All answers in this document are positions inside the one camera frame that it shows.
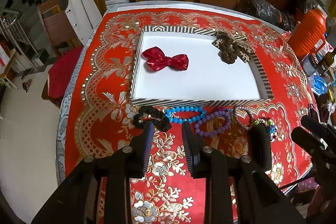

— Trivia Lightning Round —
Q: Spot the blue bead bracelet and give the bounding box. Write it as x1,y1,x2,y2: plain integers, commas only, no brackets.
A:
164,105,207,125

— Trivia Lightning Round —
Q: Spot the red cushioned stool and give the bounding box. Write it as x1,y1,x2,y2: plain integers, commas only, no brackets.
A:
47,46,83,99

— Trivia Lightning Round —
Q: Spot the black hair clip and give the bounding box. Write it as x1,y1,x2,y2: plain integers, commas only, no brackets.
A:
248,124,272,172

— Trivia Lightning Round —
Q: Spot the silver grey bead bracelet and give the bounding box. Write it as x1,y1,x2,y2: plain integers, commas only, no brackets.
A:
233,105,255,131

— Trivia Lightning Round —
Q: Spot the orange water jug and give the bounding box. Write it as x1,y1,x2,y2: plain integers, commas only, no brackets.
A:
288,5,327,61

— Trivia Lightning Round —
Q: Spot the red floral tablecloth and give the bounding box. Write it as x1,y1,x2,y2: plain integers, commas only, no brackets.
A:
56,5,314,223

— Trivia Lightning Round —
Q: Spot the striped white tray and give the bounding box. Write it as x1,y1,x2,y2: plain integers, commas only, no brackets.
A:
130,26,274,107

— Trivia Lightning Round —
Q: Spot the red satin bow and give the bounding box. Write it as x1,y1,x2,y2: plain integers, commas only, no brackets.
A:
141,47,189,72

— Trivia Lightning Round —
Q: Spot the blue plastic bag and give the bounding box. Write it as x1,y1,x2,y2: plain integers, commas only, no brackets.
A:
311,75,328,96

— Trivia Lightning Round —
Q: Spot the black plastic bag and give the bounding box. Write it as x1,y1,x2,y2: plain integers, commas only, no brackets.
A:
245,0,295,32

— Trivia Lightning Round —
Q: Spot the purple bead bracelet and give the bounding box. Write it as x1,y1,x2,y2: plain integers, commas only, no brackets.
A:
194,110,232,138

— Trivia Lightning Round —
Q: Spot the leopard brown hair bow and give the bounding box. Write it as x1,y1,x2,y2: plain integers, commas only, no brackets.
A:
212,31,254,64

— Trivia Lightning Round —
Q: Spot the black scrunchie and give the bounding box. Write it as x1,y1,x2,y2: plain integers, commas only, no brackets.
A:
132,106,171,132

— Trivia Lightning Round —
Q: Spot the dark glass bottle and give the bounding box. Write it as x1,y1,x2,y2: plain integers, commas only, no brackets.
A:
317,48,336,75

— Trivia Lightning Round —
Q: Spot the multicolour round bead bracelet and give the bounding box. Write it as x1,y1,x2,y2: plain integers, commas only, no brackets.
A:
253,118,279,142

